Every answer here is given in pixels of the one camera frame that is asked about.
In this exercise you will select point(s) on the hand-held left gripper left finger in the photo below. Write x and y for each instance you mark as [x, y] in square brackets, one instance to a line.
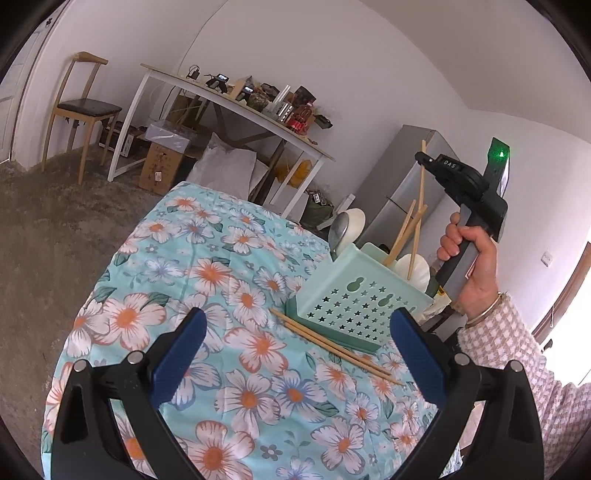
[180, 355]

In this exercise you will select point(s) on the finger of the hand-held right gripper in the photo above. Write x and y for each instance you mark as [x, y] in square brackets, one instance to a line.
[424, 159]

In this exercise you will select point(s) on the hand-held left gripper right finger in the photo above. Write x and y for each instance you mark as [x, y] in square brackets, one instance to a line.
[418, 355]

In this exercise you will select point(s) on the green plastic utensil holder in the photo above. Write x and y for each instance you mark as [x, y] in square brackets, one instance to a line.
[360, 300]

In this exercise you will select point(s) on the white plate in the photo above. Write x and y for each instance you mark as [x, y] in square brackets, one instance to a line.
[413, 272]

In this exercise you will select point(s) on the white ceramic bowl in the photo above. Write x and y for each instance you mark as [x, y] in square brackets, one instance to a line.
[355, 224]

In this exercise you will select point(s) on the metal spoon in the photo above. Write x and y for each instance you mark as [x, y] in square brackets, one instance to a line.
[338, 233]

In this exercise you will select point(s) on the person's right forearm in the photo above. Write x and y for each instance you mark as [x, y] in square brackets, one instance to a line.
[531, 360]

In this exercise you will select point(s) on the person's right hand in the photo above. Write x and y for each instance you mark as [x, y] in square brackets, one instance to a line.
[485, 272]

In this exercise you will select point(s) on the floral blue blanket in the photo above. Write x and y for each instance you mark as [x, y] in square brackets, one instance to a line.
[207, 300]

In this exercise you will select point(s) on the green woven bag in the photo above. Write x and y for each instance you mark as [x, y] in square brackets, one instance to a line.
[318, 210]

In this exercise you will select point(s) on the yellow plastic bag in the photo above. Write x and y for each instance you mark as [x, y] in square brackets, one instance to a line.
[298, 173]

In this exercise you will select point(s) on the red drink bottle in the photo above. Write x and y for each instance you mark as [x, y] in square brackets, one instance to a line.
[299, 119]

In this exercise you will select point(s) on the brown cardboard box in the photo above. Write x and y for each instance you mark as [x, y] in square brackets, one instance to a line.
[161, 168]

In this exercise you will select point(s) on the white table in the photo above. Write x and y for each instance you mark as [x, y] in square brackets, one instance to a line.
[240, 108]

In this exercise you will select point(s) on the plastic-wrapped white box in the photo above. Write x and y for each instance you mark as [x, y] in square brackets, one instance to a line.
[168, 134]

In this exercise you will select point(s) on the wooden chair black seat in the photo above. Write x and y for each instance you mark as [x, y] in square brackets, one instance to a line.
[83, 108]

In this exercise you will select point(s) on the white wooden door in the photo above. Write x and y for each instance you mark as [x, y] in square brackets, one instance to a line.
[11, 106]

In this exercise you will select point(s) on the white wall socket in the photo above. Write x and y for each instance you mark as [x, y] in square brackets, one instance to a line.
[547, 259]

